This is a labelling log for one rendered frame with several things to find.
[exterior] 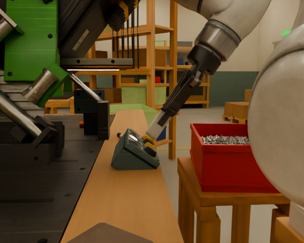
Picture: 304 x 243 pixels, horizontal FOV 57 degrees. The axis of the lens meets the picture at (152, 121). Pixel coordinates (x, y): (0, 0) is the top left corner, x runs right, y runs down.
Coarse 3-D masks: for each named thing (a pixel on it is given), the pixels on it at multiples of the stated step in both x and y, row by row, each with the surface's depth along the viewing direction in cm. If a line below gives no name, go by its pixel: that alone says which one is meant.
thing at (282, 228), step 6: (276, 222) 46; (282, 222) 45; (288, 222) 45; (276, 228) 46; (282, 228) 45; (288, 228) 43; (276, 234) 46; (282, 234) 45; (288, 234) 43; (294, 234) 42; (276, 240) 46; (282, 240) 45; (288, 240) 43; (294, 240) 41; (300, 240) 40
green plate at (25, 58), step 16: (16, 0) 65; (32, 0) 65; (48, 0) 65; (16, 16) 64; (32, 16) 65; (48, 16) 65; (16, 32) 64; (32, 32) 64; (48, 32) 65; (16, 48) 64; (32, 48) 64; (48, 48) 64; (16, 64) 63; (32, 64) 64; (48, 64) 64; (16, 80) 63; (32, 80) 63
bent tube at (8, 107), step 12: (0, 12) 60; (0, 24) 61; (12, 24) 60; (0, 36) 61; (0, 96) 59; (0, 108) 59; (12, 108) 59; (12, 120) 59; (24, 120) 59; (36, 132) 58
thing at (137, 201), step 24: (120, 120) 117; (144, 120) 117; (96, 168) 56; (96, 192) 44; (120, 192) 44; (144, 192) 44; (72, 216) 37; (96, 216) 37; (120, 216) 37; (144, 216) 37; (168, 216) 37; (168, 240) 31
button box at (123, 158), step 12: (132, 132) 66; (120, 144) 61; (132, 144) 55; (144, 144) 60; (120, 156) 54; (132, 156) 55; (144, 156) 55; (156, 156) 58; (120, 168) 55; (132, 168) 55; (144, 168) 55; (156, 168) 56
